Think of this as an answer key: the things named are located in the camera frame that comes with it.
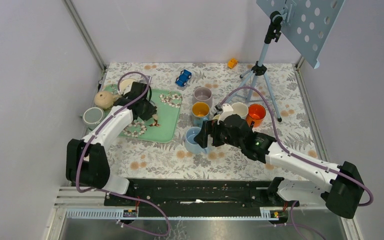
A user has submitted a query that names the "green plastic tray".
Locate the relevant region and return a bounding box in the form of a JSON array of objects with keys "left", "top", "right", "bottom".
[{"left": 95, "top": 87, "right": 183, "bottom": 143}]

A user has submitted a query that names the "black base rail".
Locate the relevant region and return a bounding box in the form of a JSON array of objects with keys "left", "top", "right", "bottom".
[{"left": 104, "top": 177, "right": 293, "bottom": 218}]

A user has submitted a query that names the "perforated grey panel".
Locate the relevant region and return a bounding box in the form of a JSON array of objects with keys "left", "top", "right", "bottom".
[{"left": 256, "top": 0, "right": 345, "bottom": 69}]

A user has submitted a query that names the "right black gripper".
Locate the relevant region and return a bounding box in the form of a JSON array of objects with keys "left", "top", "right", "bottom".
[{"left": 193, "top": 119, "right": 243, "bottom": 149}]

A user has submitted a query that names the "grey metal cup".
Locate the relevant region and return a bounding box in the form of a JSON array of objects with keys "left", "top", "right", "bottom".
[{"left": 82, "top": 107, "right": 105, "bottom": 130}]

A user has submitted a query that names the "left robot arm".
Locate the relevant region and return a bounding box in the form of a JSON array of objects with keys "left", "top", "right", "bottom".
[{"left": 65, "top": 81, "right": 157, "bottom": 206}]

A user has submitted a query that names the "floral table cloth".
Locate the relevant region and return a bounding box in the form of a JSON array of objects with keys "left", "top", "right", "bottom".
[{"left": 103, "top": 62, "right": 318, "bottom": 180}]

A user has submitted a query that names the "blue toy car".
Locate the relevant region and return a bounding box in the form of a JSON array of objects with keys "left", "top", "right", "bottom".
[{"left": 175, "top": 69, "right": 192, "bottom": 87}]

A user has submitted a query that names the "cream upside-down mug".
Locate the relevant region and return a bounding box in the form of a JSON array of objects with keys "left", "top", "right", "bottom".
[{"left": 212, "top": 114, "right": 220, "bottom": 121}]

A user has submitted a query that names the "orange mug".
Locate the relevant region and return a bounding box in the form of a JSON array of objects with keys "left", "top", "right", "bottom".
[{"left": 246, "top": 104, "right": 266, "bottom": 128}]

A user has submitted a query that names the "orange toy block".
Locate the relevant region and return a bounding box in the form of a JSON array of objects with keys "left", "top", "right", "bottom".
[{"left": 227, "top": 58, "right": 238, "bottom": 69}]

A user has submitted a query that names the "beige teapot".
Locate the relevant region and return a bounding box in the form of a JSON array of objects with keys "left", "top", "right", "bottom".
[{"left": 93, "top": 90, "right": 120, "bottom": 110}]

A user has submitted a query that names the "light blue tripod stand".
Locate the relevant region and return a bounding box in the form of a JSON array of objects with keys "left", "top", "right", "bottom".
[{"left": 239, "top": 11, "right": 284, "bottom": 122}]

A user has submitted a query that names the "tall beige cup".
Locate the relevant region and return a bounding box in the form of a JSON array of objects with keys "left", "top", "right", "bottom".
[{"left": 117, "top": 78, "right": 136, "bottom": 96}]

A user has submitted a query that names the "blue mug yellow inside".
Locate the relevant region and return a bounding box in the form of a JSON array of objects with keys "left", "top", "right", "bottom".
[{"left": 191, "top": 102, "right": 210, "bottom": 127}]

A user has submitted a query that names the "mauve pink mug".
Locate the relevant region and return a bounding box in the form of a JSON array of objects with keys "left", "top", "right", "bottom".
[{"left": 192, "top": 86, "right": 213, "bottom": 108}]

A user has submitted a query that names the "light blue upside-down mug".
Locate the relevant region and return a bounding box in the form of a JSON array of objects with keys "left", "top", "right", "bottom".
[{"left": 184, "top": 126, "right": 210, "bottom": 154}]

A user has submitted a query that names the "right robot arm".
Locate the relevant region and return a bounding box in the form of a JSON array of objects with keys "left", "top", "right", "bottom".
[{"left": 194, "top": 114, "right": 364, "bottom": 219}]

